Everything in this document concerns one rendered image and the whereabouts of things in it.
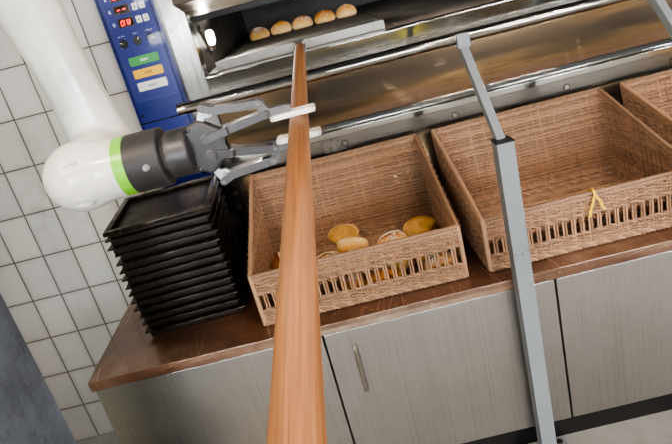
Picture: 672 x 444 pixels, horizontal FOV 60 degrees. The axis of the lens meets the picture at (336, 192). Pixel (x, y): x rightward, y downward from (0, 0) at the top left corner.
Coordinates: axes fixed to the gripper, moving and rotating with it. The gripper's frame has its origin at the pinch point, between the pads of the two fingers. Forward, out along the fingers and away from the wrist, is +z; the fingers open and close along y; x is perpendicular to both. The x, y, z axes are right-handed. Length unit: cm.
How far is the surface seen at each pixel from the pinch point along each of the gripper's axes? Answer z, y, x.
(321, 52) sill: 6, 1, -93
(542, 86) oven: 71, 28, -94
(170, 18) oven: -35, -19, -92
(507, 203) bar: 39, 37, -34
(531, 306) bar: 41, 65, -34
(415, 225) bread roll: 21, 54, -70
